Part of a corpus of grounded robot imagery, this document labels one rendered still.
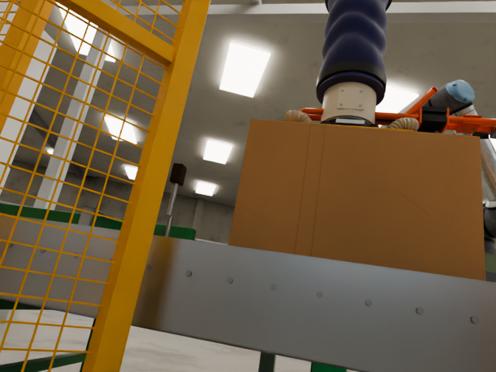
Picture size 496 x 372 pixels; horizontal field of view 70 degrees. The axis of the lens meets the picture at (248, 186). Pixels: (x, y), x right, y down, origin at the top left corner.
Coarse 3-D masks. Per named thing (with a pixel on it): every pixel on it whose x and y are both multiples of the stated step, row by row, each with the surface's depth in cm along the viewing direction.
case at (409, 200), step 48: (288, 144) 97; (336, 144) 95; (384, 144) 94; (432, 144) 92; (240, 192) 94; (288, 192) 93; (336, 192) 91; (384, 192) 89; (432, 192) 88; (480, 192) 86; (240, 240) 90; (288, 240) 89; (336, 240) 87; (384, 240) 86; (432, 240) 84; (480, 240) 83
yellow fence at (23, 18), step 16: (0, 0) 104; (32, 0) 97; (16, 16) 96; (32, 16) 96; (48, 16) 101; (16, 32) 94; (32, 32) 96; (0, 48) 97; (32, 48) 97; (0, 80) 89; (16, 80) 93; (0, 96) 89; (0, 128) 90
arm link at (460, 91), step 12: (456, 84) 154; (468, 84) 157; (444, 96) 158; (456, 96) 153; (468, 96) 154; (456, 108) 156; (468, 108) 155; (480, 144) 154; (480, 156) 155; (492, 156) 154; (492, 168) 154; (492, 180) 155; (492, 192) 156; (492, 204) 157; (492, 216) 159; (492, 228) 160
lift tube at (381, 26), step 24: (336, 0) 125; (360, 0) 118; (384, 0) 124; (336, 24) 119; (360, 24) 115; (384, 24) 120; (336, 48) 116; (360, 48) 112; (384, 48) 118; (360, 72) 109; (384, 72) 115; (384, 96) 116
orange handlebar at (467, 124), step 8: (304, 112) 117; (312, 112) 116; (320, 112) 116; (376, 112) 112; (384, 112) 112; (312, 120) 121; (320, 120) 120; (456, 120) 107; (464, 120) 107; (472, 120) 106; (480, 120) 106; (488, 120) 106; (448, 128) 112; (456, 128) 111; (464, 128) 109; (472, 128) 108; (480, 128) 109; (488, 128) 109
